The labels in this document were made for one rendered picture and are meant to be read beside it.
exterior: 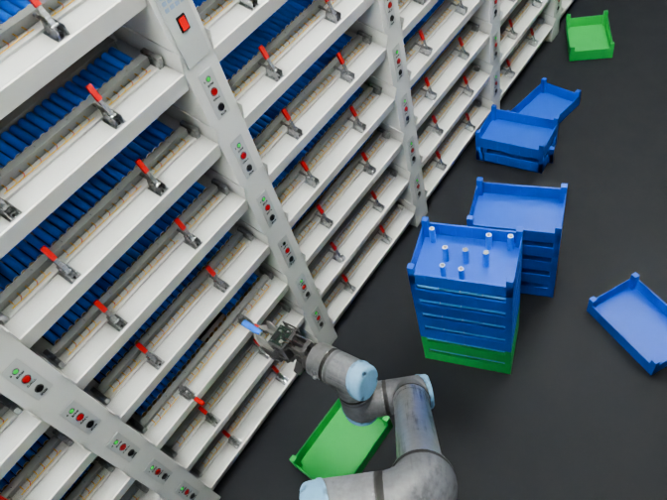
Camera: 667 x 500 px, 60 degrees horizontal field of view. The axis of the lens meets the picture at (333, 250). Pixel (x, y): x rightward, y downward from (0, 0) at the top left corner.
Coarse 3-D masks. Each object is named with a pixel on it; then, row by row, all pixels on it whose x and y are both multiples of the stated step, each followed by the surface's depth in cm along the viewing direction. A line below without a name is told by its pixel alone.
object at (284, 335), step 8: (280, 328) 151; (288, 328) 151; (296, 328) 150; (272, 336) 151; (280, 336) 150; (288, 336) 149; (296, 336) 149; (272, 344) 149; (280, 344) 148; (288, 344) 149; (296, 344) 149; (304, 344) 146; (312, 344) 147; (280, 352) 152; (288, 352) 150; (296, 352) 148; (304, 352) 145; (288, 360) 152; (304, 360) 146
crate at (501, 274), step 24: (456, 240) 180; (480, 240) 178; (504, 240) 175; (408, 264) 169; (432, 264) 176; (456, 264) 174; (480, 264) 172; (504, 264) 170; (456, 288) 168; (480, 288) 164; (504, 288) 161
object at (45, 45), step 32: (0, 0) 103; (32, 0) 97; (64, 0) 105; (96, 0) 106; (128, 0) 108; (0, 32) 98; (32, 32) 102; (64, 32) 101; (96, 32) 105; (0, 64) 98; (32, 64) 98; (64, 64) 103; (0, 96) 95
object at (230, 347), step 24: (264, 264) 182; (288, 288) 186; (264, 312) 179; (240, 336) 175; (216, 360) 171; (192, 384) 167; (168, 408) 164; (192, 408) 167; (144, 432) 160; (168, 432) 161
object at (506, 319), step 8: (520, 272) 181; (416, 304) 182; (424, 304) 181; (432, 304) 186; (424, 312) 185; (432, 312) 184; (440, 312) 182; (448, 312) 181; (456, 312) 179; (464, 312) 178; (472, 312) 176; (480, 312) 175; (488, 312) 180; (472, 320) 180; (480, 320) 178; (488, 320) 177; (496, 320) 175; (504, 320) 174; (512, 320) 174
